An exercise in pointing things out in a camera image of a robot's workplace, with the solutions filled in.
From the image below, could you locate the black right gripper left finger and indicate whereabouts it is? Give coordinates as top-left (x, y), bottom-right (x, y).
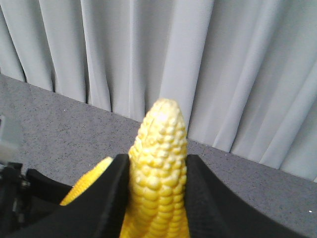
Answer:
top-left (8, 154), bottom-right (129, 238)

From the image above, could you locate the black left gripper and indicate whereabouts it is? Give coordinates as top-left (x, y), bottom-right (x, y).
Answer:
top-left (0, 115), bottom-right (72, 238)

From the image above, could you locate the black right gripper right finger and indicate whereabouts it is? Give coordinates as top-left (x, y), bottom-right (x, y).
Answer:
top-left (185, 155), bottom-right (317, 238)

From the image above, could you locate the yellow corn cob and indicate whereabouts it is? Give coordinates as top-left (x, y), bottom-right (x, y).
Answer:
top-left (120, 98), bottom-right (190, 238)
top-left (59, 157), bottom-right (113, 206)

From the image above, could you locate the grey pleated curtain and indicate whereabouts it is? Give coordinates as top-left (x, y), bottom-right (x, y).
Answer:
top-left (0, 0), bottom-right (317, 182)

